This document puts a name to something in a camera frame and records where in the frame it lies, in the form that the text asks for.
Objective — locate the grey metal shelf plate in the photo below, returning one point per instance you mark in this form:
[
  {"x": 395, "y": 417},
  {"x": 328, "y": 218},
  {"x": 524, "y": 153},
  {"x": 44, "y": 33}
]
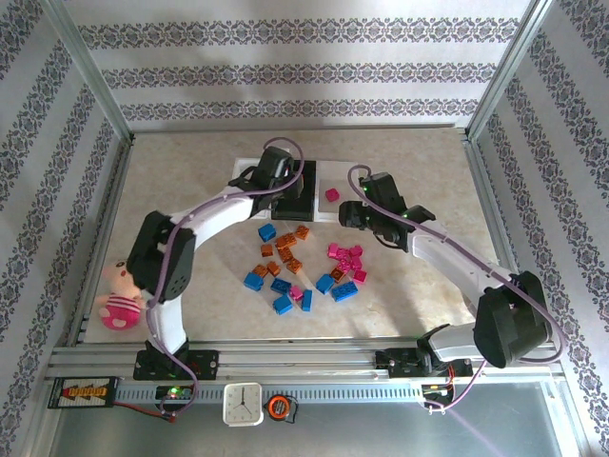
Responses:
[{"x": 380, "y": 433}]

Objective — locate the white square clock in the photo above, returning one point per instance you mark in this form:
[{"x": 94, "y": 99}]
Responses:
[{"x": 242, "y": 404}]

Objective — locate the black power board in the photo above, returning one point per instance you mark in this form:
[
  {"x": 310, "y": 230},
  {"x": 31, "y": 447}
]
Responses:
[{"x": 83, "y": 392}]

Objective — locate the orange and black tape measure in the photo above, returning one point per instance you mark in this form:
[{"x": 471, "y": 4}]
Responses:
[{"x": 280, "y": 408}]

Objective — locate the aluminium frame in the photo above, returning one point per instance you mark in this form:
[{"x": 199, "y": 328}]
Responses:
[{"x": 295, "y": 354}]

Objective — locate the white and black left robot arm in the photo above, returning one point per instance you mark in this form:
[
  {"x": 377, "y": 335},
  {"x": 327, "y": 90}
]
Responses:
[{"x": 214, "y": 219}]

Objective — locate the pink lego brick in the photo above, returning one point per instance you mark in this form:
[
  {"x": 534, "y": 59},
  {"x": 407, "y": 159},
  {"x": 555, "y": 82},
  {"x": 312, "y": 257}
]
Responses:
[
  {"x": 360, "y": 276},
  {"x": 355, "y": 251},
  {"x": 356, "y": 263},
  {"x": 296, "y": 292},
  {"x": 343, "y": 261},
  {"x": 335, "y": 250},
  {"x": 332, "y": 193}
]

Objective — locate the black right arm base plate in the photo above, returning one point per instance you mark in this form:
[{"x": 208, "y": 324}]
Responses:
[{"x": 399, "y": 364}]

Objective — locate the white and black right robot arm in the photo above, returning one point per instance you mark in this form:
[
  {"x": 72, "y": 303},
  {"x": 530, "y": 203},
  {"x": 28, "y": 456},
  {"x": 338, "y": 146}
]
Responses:
[{"x": 457, "y": 259}]

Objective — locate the pink plush doll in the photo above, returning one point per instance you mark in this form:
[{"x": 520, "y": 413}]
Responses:
[{"x": 119, "y": 309}]

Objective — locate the black plastic container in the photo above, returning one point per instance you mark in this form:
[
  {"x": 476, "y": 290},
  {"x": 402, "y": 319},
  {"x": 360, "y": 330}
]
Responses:
[{"x": 310, "y": 204}]

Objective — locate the small green LED controller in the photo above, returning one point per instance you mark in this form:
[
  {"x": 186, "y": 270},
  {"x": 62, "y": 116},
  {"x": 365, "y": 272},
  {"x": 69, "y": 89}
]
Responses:
[{"x": 173, "y": 391}]

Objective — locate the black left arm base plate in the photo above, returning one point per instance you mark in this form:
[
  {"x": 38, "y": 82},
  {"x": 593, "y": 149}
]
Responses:
[{"x": 204, "y": 364}]

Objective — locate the long blue lego brick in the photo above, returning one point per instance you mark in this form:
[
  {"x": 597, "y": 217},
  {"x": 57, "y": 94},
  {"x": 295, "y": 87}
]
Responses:
[{"x": 343, "y": 291}]

